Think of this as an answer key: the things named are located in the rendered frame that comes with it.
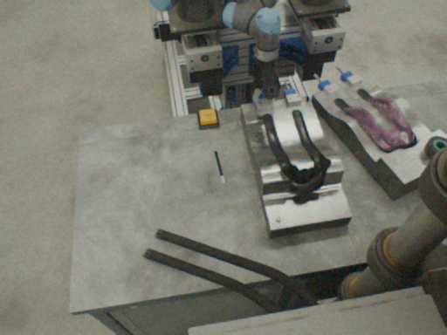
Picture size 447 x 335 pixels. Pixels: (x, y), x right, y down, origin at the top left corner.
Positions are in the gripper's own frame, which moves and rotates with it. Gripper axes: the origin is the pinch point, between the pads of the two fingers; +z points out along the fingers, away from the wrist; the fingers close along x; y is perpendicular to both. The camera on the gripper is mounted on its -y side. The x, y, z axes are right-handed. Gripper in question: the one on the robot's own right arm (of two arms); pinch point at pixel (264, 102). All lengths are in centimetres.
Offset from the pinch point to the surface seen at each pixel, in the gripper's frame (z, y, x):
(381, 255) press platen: -38, -75, -2
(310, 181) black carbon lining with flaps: 3.3, -33.7, -8.0
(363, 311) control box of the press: -56, -87, 10
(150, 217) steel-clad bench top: 11, -34, 45
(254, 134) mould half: 2.3, -12.3, 6.1
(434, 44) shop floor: 91, 121, -167
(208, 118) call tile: 7.0, 2.6, 20.8
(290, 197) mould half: 4.9, -37.7, -0.4
